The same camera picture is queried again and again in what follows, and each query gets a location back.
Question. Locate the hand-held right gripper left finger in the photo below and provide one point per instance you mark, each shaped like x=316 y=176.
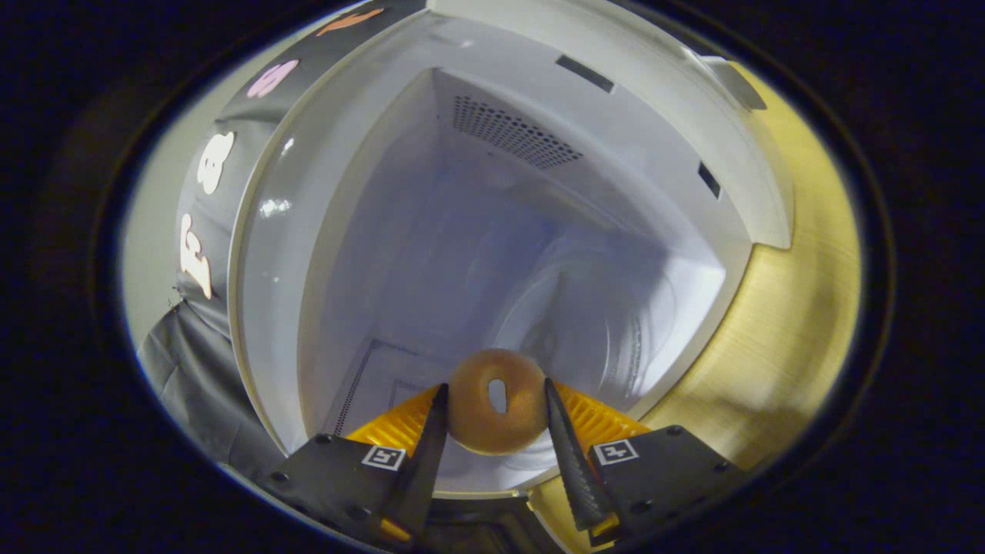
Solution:
x=427 y=462

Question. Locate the white microwave oven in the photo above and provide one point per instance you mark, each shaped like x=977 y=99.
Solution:
x=385 y=231

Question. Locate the black backdrop cloth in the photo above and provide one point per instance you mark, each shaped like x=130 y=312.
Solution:
x=192 y=362

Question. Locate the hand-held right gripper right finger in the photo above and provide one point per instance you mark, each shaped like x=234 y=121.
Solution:
x=573 y=462

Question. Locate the glass turntable plate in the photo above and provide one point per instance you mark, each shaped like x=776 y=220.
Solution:
x=585 y=331

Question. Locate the brown donut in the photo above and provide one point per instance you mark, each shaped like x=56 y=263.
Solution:
x=469 y=415

